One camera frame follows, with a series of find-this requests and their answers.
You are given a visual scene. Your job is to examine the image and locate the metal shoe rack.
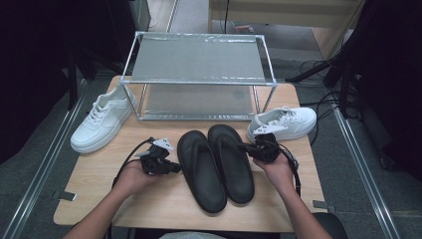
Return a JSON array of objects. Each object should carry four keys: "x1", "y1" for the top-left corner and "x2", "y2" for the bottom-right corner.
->
[{"x1": 118, "y1": 30, "x2": 278, "y2": 121}]

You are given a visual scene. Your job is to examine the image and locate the black tripod leg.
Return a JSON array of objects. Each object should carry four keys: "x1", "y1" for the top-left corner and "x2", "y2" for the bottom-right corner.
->
[{"x1": 284, "y1": 58, "x2": 336, "y2": 84}]

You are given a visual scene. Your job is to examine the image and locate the right hand-held gripper cable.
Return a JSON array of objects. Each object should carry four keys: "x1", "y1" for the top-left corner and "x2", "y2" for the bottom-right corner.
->
[{"x1": 265, "y1": 138, "x2": 303, "y2": 197}]

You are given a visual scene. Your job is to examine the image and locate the black slipper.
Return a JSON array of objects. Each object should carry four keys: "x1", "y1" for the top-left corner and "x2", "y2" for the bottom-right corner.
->
[
  {"x1": 207, "y1": 123, "x2": 256, "y2": 205},
  {"x1": 176, "y1": 129, "x2": 229, "y2": 214}
]

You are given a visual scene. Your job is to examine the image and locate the gray tape piece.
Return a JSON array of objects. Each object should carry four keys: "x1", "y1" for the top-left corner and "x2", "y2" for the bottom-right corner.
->
[
  {"x1": 52, "y1": 189, "x2": 78, "y2": 202},
  {"x1": 312, "y1": 199, "x2": 336, "y2": 214}
]

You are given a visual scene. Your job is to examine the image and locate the metal floor rail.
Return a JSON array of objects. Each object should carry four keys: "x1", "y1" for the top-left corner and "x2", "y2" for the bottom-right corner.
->
[
  {"x1": 165, "y1": 0, "x2": 180, "y2": 34},
  {"x1": 331, "y1": 106, "x2": 402, "y2": 239},
  {"x1": 0, "y1": 79, "x2": 88, "y2": 239}
]

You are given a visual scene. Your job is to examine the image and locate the wooden cabinet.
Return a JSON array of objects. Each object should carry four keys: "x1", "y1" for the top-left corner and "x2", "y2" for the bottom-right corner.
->
[{"x1": 208, "y1": 0, "x2": 366, "y2": 61}]

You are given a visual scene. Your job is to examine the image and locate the person's gray clothing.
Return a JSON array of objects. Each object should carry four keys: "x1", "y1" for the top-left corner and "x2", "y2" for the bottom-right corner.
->
[{"x1": 157, "y1": 231, "x2": 228, "y2": 239}]

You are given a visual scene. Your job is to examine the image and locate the black floor cable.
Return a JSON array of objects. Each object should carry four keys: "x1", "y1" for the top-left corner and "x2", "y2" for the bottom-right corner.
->
[{"x1": 299, "y1": 91, "x2": 344, "y2": 147}]

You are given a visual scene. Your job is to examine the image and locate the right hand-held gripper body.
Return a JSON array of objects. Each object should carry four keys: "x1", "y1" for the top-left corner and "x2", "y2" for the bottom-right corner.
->
[{"x1": 248, "y1": 123, "x2": 289, "y2": 163}]

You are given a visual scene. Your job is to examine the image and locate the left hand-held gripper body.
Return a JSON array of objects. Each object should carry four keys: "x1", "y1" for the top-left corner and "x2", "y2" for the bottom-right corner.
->
[{"x1": 139, "y1": 137, "x2": 174, "y2": 176}]

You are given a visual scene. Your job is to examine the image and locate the person's right hand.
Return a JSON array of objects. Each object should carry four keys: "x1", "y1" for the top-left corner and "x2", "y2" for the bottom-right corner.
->
[{"x1": 253, "y1": 152, "x2": 297, "y2": 197}]

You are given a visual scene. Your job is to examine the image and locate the black chair armrest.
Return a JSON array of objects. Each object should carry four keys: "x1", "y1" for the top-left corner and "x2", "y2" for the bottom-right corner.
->
[{"x1": 313, "y1": 212, "x2": 349, "y2": 239}]

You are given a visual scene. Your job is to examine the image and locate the person's left hand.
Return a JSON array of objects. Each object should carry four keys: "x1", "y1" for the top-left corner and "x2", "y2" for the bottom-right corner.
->
[{"x1": 113, "y1": 160, "x2": 161, "y2": 197}]

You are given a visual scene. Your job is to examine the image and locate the black curtain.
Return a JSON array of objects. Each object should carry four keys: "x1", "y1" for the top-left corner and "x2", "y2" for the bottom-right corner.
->
[
  {"x1": 0, "y1": 0, "x2": 137, "y2": 165},
  {"x1": 326, "y1": 0, "x2": 422, "y2": 182}
]

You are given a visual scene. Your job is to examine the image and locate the white sneaker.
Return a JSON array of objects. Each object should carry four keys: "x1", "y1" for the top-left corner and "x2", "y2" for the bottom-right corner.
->
[
  {"x1": 246, "y1": 106, "x2": 317, "y2": 143},
  {"x1": 70, "y1": 84, "x2": 138, "y2": 154}
]

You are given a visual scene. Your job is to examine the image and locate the gray cabinet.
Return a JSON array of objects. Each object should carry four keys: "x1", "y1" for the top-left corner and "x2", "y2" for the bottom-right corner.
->
[{"x1": 128, "y1": 0, "x2": 152, "y2": 33}]

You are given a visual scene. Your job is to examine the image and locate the red and black object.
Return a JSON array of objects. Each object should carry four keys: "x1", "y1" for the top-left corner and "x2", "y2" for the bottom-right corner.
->
[{"x1": 233, "y1": 22, "x2": 256, "y2": 34}]

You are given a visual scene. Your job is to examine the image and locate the black metal stand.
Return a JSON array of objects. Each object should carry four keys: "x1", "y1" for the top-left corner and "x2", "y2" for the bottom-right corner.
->
[{"x1": 67, "y1": 49, "x2": 80, "y2": 112}]

